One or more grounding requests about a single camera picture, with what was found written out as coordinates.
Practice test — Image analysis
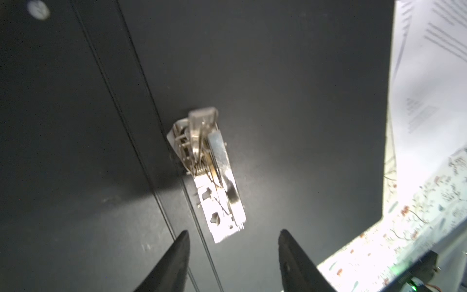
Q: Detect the printed paper sheet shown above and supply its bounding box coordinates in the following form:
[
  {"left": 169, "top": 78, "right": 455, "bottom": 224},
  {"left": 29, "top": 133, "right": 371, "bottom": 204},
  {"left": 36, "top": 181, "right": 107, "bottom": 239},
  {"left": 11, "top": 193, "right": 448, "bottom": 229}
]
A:
[{"left": 389, "top": 0, "right": 467, "bottom": 199}]

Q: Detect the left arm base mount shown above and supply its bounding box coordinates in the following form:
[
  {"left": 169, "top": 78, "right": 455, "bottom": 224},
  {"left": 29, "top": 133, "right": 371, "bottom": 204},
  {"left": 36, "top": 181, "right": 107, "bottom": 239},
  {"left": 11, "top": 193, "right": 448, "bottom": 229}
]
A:
[{"left": 379, "top": 249, "right": 467, "bottom": 292}]

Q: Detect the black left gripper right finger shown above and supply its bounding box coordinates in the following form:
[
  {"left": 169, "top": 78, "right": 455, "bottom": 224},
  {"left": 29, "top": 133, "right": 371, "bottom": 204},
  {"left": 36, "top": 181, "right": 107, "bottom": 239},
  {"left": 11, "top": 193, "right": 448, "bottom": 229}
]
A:
[{"left": 278, "top": 229, "right": 335, "bottom": 292}]

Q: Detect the metal folder clip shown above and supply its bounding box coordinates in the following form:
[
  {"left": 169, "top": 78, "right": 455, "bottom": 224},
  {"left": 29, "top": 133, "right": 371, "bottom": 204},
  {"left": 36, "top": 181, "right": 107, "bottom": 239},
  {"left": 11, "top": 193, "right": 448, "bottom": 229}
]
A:
[{"left": 167, "top": 107, "right": 246, "bottom": 243}]

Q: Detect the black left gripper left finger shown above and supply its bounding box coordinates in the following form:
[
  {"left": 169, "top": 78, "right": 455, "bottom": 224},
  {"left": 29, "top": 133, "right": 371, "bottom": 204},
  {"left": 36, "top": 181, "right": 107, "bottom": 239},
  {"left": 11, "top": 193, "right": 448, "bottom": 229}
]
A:
[{"left": 135, "top": 231, "right": 190, "bottom": 292}]

